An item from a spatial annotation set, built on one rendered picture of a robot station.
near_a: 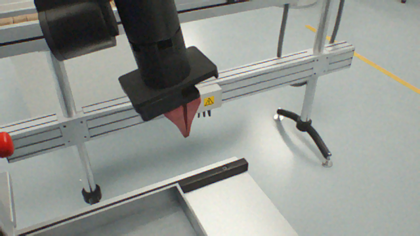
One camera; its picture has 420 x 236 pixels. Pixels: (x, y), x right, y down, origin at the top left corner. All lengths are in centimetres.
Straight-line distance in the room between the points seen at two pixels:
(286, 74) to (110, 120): 82
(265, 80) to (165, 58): 135
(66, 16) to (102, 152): 178
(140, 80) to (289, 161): 166
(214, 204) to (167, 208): 8
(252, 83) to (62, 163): 108
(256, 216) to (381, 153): 166
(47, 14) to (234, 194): 43
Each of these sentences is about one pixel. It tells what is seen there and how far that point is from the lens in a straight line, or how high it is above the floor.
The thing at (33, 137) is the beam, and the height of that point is 51.
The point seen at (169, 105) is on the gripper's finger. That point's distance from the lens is 42.
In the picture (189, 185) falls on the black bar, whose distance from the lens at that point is 66.
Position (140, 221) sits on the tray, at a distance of 64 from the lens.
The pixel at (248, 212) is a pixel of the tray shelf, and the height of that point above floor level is 88.
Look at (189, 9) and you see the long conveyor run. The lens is 137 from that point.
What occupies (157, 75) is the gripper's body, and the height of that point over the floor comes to 117.
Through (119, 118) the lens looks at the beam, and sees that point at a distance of 150.
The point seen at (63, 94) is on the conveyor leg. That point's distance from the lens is 142.
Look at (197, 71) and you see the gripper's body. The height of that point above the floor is 116.
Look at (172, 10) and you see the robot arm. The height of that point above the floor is 124.
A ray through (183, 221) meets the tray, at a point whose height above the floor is 88.
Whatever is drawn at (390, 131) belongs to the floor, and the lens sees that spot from 244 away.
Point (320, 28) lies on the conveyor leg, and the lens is 183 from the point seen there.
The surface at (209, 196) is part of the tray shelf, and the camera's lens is 66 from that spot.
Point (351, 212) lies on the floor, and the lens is 189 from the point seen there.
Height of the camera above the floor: 138
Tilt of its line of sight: 38 degrees down
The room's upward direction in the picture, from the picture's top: straight up
